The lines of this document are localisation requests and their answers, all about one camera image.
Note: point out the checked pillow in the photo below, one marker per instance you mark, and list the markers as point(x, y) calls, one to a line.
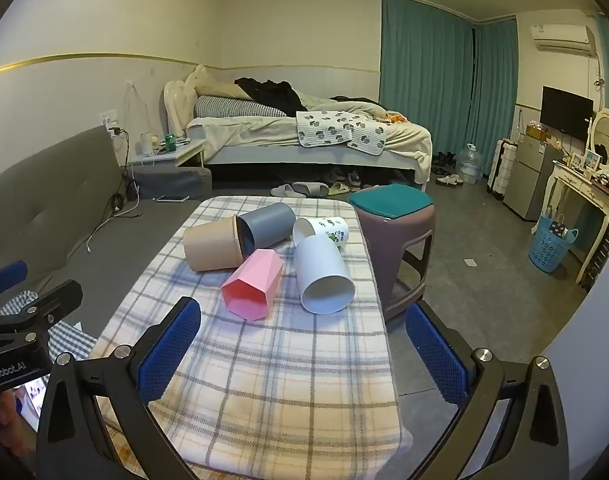
point(229, 106)

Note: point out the white printed cup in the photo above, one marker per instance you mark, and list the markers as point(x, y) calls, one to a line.
point(329, 227)

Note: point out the grey sofa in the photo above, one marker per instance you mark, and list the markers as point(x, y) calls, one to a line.
point(44, 200)

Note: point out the lit phone screen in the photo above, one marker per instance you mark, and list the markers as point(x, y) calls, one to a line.
point(32, 400)

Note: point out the pink faceted cup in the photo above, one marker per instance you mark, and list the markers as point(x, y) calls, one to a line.
point(257, 277)

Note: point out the green slipper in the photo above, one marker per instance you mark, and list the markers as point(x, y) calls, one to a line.
point(339, 189)

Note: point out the grey slipper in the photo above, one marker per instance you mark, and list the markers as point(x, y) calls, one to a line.
point(283, 190)
point(312, 189)

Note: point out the clear water jug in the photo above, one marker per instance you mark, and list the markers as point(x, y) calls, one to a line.
point(468, 165)

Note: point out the black television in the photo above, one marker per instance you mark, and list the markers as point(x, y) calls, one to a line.
point(566, 112)

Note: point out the oval vanity mirror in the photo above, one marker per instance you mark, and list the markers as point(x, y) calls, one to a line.
point(604, 135)

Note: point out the white dressing table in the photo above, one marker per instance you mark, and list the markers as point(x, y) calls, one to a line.
point(566, 180)

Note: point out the purple plastic stool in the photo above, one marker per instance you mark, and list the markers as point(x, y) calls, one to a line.
point(384, 245)

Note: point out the gingham cloth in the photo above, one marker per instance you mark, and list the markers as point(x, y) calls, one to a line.
point(69, 342)

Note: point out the white suitcase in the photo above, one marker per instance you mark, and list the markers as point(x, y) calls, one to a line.
point(501, 170)

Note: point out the teal seat cushion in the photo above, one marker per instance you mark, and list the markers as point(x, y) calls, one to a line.
point(389, 200)

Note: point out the bed with cream sheets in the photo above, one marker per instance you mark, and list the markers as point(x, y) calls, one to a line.
point(244, 132)

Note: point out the green can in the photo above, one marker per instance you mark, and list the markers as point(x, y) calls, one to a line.
point(170, 144)

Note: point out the grey mini fridge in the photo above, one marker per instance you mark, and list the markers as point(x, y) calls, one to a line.
point(526, 180)

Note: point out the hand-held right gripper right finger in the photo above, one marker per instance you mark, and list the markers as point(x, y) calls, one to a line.
point(437, 360)

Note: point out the cream pillow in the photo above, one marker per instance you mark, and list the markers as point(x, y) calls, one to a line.
point(209, 84)

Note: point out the beige plastic cup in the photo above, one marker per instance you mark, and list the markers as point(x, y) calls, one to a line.
point(212, 245)

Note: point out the cardboard box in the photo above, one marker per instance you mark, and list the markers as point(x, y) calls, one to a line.
point(536, 132)

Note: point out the wall socket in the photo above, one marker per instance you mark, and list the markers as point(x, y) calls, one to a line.
point(109, 119)

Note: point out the white air conditioner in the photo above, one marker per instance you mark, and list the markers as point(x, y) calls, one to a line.
point(561, 37)

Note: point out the leaf-print mat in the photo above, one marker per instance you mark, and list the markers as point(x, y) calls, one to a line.
point(334, 130)

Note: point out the black clothing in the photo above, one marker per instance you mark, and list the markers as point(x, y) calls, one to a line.
point(272, 92)

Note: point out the plain white cup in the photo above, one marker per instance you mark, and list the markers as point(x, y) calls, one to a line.
point(317, 265)

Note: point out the grey plastic cup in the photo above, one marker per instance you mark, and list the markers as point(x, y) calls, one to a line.
point(269, 222)

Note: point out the plaid cloth covered table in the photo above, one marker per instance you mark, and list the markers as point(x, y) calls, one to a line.
point(284, 385)

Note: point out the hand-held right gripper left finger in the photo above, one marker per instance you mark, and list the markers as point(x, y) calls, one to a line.
point(168, 357)

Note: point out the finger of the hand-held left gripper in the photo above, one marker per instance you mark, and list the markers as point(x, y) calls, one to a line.
point(4, 277)
point(54, 300)

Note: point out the white nightstand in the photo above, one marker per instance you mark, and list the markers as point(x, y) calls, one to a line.
point(184, 151)

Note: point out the white sneakers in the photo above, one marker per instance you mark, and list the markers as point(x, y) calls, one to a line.
point(449, 180)

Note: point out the smartphone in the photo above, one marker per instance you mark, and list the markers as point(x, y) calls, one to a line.
point(173, 198)

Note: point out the teal curtain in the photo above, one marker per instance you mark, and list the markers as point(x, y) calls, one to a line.
point(424, 85)

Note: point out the blue laundry basket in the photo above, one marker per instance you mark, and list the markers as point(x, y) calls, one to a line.
point(549, 250)

